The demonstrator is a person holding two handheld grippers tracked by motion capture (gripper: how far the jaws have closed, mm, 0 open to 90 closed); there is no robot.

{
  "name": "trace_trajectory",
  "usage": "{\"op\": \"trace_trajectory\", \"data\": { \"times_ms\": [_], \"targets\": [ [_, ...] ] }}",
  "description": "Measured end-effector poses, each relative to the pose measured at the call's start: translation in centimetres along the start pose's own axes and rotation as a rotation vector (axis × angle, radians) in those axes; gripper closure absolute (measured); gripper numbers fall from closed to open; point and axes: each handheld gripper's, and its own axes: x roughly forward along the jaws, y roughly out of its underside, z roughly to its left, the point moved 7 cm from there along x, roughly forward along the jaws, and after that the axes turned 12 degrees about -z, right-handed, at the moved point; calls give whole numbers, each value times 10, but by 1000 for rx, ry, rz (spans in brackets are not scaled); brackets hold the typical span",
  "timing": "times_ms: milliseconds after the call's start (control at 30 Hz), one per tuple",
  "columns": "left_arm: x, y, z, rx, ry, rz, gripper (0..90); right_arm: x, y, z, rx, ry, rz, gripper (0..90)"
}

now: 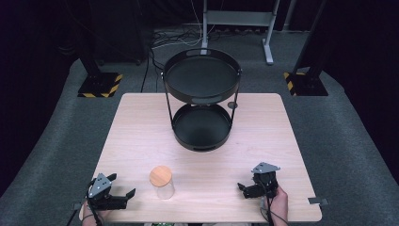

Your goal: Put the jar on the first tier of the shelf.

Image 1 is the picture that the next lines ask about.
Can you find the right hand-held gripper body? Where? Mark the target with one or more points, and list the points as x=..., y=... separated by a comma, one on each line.
x=265, y=180

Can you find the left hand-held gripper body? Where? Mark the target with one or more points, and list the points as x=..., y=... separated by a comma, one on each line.
x=101, y=196

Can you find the person's left hand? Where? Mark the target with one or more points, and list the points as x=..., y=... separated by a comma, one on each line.
x=91, y=216

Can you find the person's right hand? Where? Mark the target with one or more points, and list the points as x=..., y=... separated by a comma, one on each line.
x=278, y=204

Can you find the glass jar with wooden lid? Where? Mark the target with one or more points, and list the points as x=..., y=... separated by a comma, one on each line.
x=162, y=182

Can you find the green patterned cloth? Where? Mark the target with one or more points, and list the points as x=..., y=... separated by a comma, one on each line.
x=161, y=224

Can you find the dark table edge clamp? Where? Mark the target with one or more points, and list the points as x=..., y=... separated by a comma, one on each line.
x=317, y=201

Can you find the small grey round disc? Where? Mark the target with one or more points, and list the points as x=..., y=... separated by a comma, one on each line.
x=232, y=105

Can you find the black stand with striped base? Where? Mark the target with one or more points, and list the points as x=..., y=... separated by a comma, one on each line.
x=306, y=84
x=98, y=83

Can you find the black two-tier round tray rack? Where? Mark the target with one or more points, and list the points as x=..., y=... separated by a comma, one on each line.
x=202, y=94

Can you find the grey metal stand frame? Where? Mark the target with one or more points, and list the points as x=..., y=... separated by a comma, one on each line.
x=238, y=19

